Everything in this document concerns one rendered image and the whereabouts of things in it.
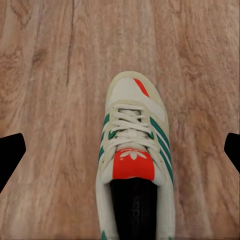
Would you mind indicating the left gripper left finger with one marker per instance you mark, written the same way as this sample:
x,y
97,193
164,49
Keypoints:
x,y
12,149

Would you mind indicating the gym shoe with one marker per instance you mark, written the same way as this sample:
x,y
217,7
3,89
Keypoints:
x,y
134,181

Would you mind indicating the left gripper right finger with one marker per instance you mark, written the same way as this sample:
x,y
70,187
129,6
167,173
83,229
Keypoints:
x,y
232,149

